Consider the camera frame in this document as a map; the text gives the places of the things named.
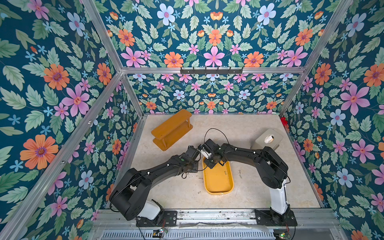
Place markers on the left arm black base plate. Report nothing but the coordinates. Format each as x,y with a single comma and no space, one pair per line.
165,218

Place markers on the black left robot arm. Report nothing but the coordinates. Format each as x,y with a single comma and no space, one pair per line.
130,195

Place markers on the yellow plastic storage tray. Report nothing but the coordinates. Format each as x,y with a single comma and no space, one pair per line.
219,180

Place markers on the beige tissue box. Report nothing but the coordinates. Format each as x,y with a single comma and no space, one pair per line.
270,138

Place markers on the small circuit board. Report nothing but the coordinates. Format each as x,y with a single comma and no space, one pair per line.
159,234

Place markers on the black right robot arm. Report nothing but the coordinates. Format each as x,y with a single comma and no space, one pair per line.
272,170

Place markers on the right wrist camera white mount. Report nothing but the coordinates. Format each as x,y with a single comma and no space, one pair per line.
207,154

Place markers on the orange wooden two-tier shelf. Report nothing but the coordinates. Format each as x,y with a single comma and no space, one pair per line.
172,130

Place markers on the black hook rail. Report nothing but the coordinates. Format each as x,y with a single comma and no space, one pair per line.
215,71

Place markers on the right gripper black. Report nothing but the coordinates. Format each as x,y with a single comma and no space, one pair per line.
212,157

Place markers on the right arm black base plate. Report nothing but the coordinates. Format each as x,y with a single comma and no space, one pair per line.
270,218

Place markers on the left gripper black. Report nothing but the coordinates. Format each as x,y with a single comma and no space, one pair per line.
195,166

